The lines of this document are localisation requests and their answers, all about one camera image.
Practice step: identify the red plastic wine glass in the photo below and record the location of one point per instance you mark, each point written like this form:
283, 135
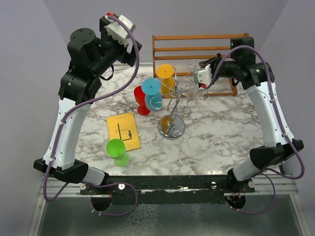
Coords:
140, 99

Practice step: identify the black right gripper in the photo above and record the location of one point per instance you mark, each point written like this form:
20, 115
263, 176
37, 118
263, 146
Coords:
211, 61

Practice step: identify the chrome wine glass rack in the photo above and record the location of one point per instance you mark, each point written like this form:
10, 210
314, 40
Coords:
172, 126

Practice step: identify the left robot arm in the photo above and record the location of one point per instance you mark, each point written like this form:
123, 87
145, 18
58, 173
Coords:
90, 58

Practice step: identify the clear wine glass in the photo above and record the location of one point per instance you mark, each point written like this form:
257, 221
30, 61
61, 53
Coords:
193, 94

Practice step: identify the yellow book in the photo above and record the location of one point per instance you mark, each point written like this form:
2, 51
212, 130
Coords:
123, 127

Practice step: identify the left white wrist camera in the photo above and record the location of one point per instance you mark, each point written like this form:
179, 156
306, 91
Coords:
117, 31

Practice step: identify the wooden slatted rack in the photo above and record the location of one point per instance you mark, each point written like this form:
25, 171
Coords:
185, 52

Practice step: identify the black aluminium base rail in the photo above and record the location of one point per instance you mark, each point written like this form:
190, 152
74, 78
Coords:
159, 190

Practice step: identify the yellow plastic wine glass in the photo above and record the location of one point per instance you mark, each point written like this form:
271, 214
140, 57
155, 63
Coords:
165, 72

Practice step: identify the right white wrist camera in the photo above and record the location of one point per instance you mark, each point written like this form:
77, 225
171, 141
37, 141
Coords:
202, 76

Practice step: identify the blue plastic wine glass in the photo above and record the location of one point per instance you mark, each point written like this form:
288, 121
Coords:
153, 98

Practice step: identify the green plastic wine glass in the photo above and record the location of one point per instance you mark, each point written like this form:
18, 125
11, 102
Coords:
116, 149

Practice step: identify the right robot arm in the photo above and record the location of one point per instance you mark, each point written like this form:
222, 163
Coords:
257, 79

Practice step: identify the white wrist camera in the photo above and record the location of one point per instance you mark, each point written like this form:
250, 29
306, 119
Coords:
202, 76
117, 31

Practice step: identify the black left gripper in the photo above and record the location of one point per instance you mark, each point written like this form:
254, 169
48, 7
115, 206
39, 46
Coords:
126, 56

